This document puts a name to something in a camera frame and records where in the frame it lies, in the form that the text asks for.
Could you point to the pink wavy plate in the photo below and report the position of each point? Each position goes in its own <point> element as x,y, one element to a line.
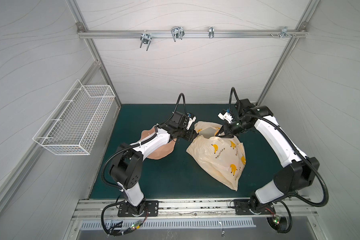
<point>162,151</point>

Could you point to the white wire basket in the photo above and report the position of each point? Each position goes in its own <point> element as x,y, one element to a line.
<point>74,125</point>

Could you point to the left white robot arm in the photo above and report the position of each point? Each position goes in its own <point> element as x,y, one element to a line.
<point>124,168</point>

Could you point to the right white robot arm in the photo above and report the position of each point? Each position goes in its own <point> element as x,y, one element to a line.
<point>298,170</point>

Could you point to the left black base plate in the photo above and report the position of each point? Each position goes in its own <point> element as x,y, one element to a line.
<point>145,208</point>

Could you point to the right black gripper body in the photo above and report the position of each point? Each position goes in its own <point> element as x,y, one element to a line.
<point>227,130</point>

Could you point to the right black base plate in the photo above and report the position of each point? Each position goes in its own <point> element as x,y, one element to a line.
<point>243,207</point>

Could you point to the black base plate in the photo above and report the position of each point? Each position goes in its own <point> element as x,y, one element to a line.
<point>243,207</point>
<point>145,208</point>

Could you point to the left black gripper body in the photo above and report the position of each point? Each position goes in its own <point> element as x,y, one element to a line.
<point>186,133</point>

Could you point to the cream plastic banana bag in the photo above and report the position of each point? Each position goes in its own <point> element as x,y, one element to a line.
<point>222,158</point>

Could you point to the metal clamp hook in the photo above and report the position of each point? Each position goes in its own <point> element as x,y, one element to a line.
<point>177,33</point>
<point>211,32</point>
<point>146,39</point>
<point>284,33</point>

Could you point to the aluminium top rail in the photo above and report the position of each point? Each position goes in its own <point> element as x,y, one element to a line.
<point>189,34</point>

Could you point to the white vent strip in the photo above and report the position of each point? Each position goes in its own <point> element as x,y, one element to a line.
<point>159,224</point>

